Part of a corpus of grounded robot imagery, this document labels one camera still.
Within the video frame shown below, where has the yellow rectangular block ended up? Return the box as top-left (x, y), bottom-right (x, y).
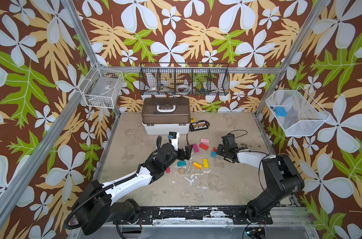
top-left (202, 158), bottom-right (209, 168)

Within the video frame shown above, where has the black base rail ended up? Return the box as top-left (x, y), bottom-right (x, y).
top-left (136, 206), bottom-right (273, 225)

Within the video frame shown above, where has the teal arch block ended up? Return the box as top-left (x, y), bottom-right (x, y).
top-left (177, 161), bottom-right (187, 167)

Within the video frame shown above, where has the magenta rectangular block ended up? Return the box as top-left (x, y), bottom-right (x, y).
top-left (193, 144), bottom-right (199, 153)

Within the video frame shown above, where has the white wire basket left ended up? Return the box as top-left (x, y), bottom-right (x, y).
top-left (79, 68), bottom-right (124, 109)

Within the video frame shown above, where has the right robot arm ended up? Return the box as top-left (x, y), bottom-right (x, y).
top-left (216, 133), bottom-right (304, 223)

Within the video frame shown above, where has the orange supermarket block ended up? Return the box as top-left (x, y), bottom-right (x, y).
top-left (193, 161), bottom-right (203, 170)

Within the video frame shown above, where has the white wire basket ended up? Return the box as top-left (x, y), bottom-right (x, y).
top-left (266, 87), bottom-right (330, 137)
top-left (79, 68), bottom-right (124, 109)

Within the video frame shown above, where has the white box brown lid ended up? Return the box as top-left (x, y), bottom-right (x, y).
top-left (141, 98), bottom-right (191, 135)

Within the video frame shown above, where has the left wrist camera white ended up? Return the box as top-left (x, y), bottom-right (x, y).
top-left (168, 131), bottom-right (180, 151)

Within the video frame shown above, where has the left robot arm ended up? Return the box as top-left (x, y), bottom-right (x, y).
top-left (64, 143), bottom-right (193, 235)

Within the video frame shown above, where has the white wire basket right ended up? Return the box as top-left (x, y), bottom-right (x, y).
top-left (266, 87), bottom-right (330, 137)

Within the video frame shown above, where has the red rectangular block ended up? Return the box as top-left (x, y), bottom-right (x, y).
top-left (199, 143), bottom-right (209, 151)

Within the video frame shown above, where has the light pink block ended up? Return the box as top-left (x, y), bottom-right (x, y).
top-left (200, 138), bottom-right (210, 144)

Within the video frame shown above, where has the black wire basket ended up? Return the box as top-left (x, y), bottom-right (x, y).
top-left (137, 62), bottom-right (230, 96)

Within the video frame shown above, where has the blue object in basket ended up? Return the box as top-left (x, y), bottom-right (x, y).
top-left (274, 107), bottom-right (287, 117)

